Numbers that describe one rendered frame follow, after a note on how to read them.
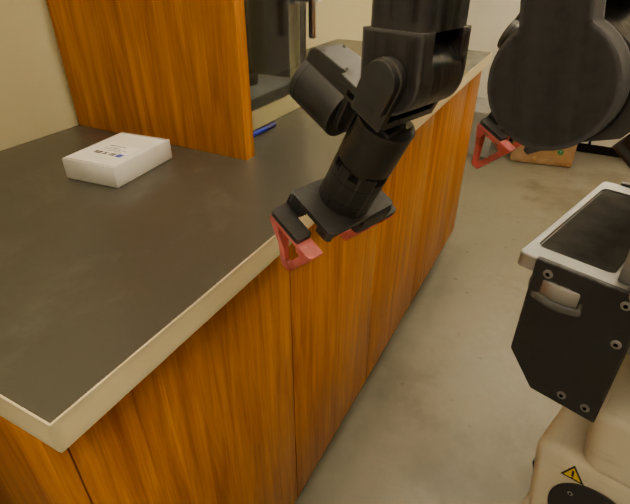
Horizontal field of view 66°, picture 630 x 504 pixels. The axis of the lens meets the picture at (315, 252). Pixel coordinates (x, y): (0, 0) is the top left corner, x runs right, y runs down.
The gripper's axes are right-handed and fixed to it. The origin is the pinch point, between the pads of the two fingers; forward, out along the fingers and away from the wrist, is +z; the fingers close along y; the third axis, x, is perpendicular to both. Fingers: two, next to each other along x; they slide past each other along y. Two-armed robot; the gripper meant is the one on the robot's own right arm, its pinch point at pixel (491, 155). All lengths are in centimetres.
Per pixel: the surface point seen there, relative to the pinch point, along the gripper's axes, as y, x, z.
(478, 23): -276, -129, 84
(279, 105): -1, -49, 28
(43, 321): 70, -13, 13
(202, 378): 55, 0, 25
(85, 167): 50, -44, 25
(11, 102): 50, -78, 37
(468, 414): -32, 42, 91
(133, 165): 43, -41, 24
